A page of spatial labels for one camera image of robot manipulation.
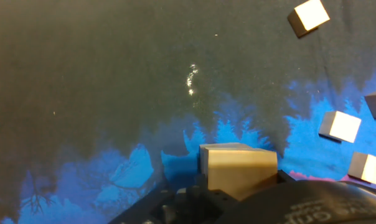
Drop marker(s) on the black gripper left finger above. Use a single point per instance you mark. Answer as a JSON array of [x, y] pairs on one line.
[[188, 207]]

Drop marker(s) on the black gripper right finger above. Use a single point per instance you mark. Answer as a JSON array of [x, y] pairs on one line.
[[286, 177]]

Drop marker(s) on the blue landscape print mat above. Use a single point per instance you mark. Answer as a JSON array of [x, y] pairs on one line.
[[82, 93]]

